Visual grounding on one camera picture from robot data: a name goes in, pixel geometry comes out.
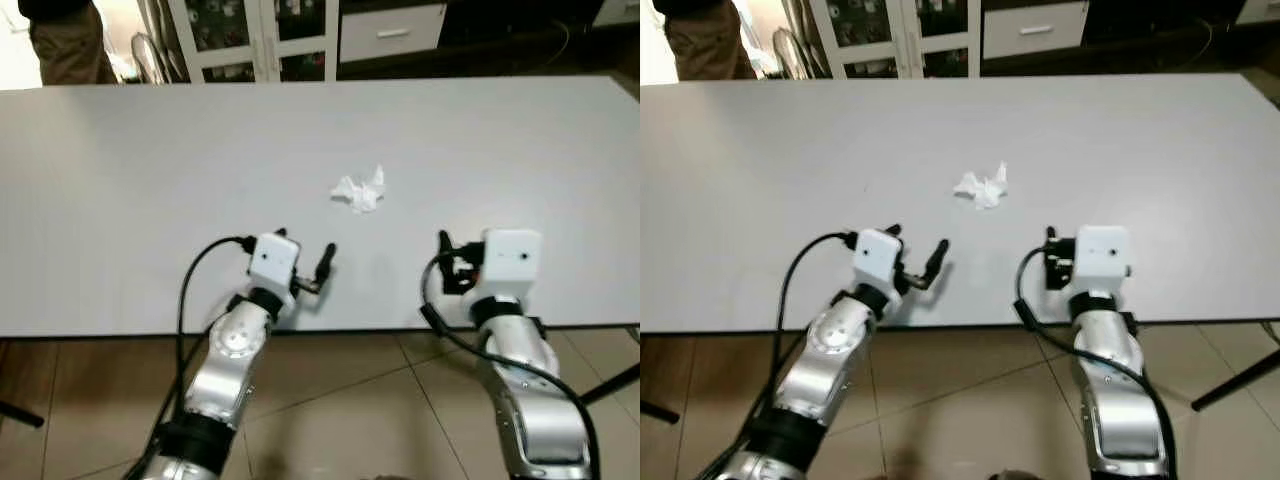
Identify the white tissue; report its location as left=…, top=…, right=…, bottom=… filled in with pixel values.
left=952, top=161, right=1009, bottom=211
left=330, top=165, right=387, bottom=215

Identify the white glass-door cabinet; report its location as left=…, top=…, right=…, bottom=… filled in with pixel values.
left=808, top=0, right=982, bottom=80
left=165, top=0, right=337, bottom=84

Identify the person in brown trousers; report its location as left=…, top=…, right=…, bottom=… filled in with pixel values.
left=18, top=0, right=120, bottom=87
left=654, top=0, right=757, bottom=82

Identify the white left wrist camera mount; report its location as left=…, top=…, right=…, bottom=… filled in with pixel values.
left=852, top=228, right=906, bottom=297
left=247, top=232, right=302, bottom=306

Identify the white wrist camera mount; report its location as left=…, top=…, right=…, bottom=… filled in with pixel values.
left=247, top=232, right=302, bottom=306
left=852, top=228, right=906, bottom=297
left=479, top=229, right=544, bottom=302
left=1073, top=225, right=1133, bottom=295

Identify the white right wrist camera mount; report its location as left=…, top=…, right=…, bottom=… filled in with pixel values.
left=1073, top=225, right=1133, bottom=295
left=479, top=229, right=544, bottom=302

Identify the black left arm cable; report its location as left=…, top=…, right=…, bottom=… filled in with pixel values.
left=773, top=231, right=861, bottom=426
left=176, top=236, right=257, bottom=441

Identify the metal wire chair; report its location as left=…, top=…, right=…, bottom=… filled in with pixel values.
left=130, top=28, right=169, bottom=84
left=770, top=26, right=813, bottom=80

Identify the white drawer with handle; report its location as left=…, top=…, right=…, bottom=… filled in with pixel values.
left=338, top=3, right=449, bottom=65
left=982, top=1, right=1091, bottom=60

